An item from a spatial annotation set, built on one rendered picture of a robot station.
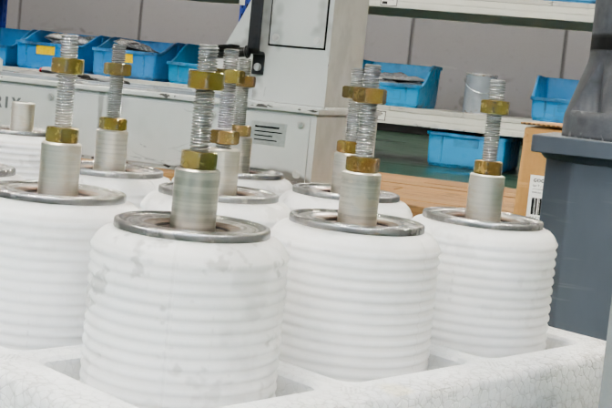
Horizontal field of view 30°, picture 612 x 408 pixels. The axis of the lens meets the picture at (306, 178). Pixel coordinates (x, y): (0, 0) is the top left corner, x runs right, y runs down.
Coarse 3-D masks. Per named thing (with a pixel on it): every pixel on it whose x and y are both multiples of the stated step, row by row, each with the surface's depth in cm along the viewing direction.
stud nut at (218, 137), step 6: (216, 132) 71; (222, 132) 71; (228, 132) 71; (234, 132) 71; (216, 138) 71; (222, 138) 71; (228, 138) 71; (234, 138) 71; (222, 144) 71; (228, 144) 71; (234, 144) 71
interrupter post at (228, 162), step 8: (224, 152) 70; (232, 152) 71; (224, 160) 71; (232, 160) 71; (224, 168) 71; (232, 168) 71; (224, 176) 71; (232, 176) 71; (224, 184) 71; (232, 184) 71; (224, 192) 71; (232, 192) 71
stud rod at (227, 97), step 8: (232, 48) 71; (224, 56) 71; (232, 56) 71; (224, 64) 71; (232, 64) 71; (224, 88) 71; (232, 88) 71; (224, 96) 71; (232, 96) 71; (224, 104) 71; (232, 104) 71; (224, 112) 71; (232, 112) 71; (224, 120) 71; (224, 128) 71
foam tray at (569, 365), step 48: (576, 336) 74; (0, 384) 53; (48, 384) 52; (288, 384) 58; (336, 384) 57; (384, 384) 57; (432, 384) 58; (480, 384) 61; (528, 384) 64; (576, 384) 68
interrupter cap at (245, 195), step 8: (160, 184) 71; (168, 184) 73; (160, 192) 70; (168, 192) 69; (240, 192) 73; (248, 192) 73; (256, 192) 73; (264, 192) 74; (272, 192) 73; (224, 200) 68; (232, 200) 68; (240, 200) 68; (248, 200) 69; (256, 200) 69; (264, 200) 69; (272, 200) 70
